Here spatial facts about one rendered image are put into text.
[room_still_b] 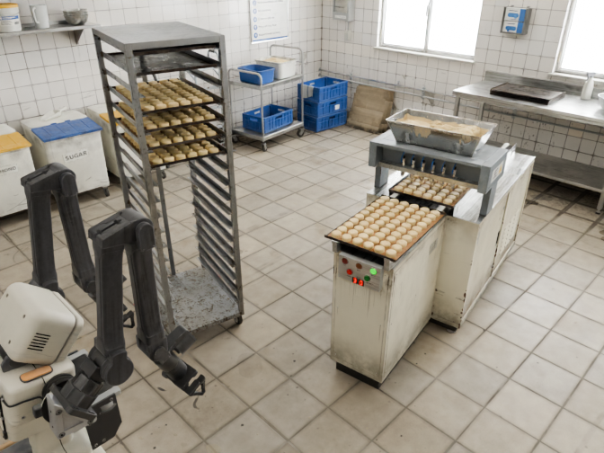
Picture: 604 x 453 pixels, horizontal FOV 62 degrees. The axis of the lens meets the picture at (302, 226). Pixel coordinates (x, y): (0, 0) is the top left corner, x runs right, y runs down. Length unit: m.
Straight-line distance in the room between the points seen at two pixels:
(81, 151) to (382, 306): 3.45
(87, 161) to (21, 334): 3.87
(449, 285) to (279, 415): 1.27
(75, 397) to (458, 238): 2.26
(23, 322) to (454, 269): 2.38
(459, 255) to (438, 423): 0.94
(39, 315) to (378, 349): 1.82
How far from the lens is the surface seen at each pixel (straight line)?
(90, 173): 5.27
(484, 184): 2.87
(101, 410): 1.65
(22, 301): 1.49
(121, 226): 1.23
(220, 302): 3.38
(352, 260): 2.51
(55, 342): 1.48
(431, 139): 2.96
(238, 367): 3.13
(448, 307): 3.32
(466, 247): 3.06
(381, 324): 2.67
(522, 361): 3.41
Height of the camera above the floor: 2.18
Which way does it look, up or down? 29 degrees down
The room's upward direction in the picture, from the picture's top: straight up
